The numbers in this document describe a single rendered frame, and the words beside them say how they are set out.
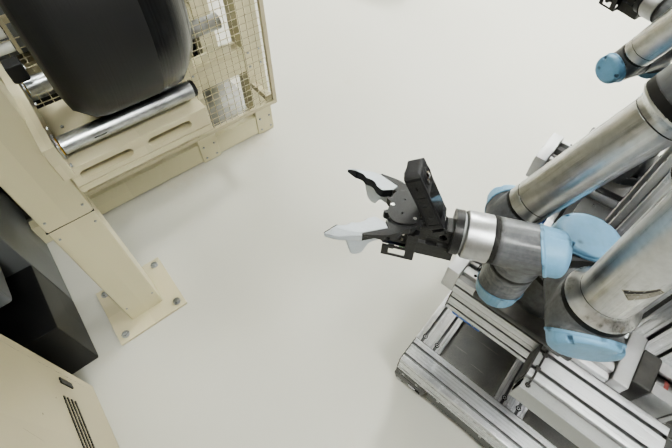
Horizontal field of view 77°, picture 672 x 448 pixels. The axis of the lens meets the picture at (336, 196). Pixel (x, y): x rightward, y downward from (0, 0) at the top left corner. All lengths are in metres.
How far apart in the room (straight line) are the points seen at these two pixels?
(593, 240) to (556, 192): 0.17
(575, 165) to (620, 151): 0.06
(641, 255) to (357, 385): 1.17
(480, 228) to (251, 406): 1.19
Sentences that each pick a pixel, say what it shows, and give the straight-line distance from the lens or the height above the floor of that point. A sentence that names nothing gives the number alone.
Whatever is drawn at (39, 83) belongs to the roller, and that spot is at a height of 0.91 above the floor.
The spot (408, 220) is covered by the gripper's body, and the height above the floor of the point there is 1.08.
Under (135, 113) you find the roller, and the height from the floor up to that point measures 0.91.
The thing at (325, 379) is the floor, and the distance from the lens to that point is 1.64.
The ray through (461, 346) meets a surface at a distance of 1.51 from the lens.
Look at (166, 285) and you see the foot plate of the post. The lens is 1.89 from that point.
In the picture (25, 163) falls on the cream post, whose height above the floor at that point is 0.85.
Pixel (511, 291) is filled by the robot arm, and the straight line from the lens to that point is 0.74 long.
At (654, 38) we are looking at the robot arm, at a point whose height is 1.06.
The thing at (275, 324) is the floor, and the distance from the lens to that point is 1.72.
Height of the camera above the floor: 1.59
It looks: 52 degrees down
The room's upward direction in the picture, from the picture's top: straight up
